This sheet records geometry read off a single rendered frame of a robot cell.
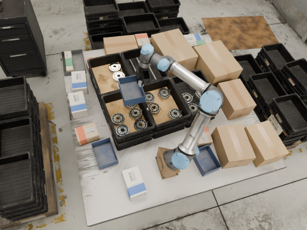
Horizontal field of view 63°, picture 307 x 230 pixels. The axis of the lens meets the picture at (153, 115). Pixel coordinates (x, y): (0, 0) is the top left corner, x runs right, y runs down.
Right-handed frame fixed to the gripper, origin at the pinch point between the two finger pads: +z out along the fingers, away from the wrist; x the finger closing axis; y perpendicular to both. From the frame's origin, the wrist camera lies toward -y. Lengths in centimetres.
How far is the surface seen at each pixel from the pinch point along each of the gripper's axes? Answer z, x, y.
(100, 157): 44, 34, -29
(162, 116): 27.6, -18.1, -11.3
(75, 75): 36, 43, 49
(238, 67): 15, -99, 20
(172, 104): 26.8, -29.9, -1.6
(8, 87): 70, 106, 72
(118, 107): 29.8, 14.1, 4.7
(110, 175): 44, 30, -45
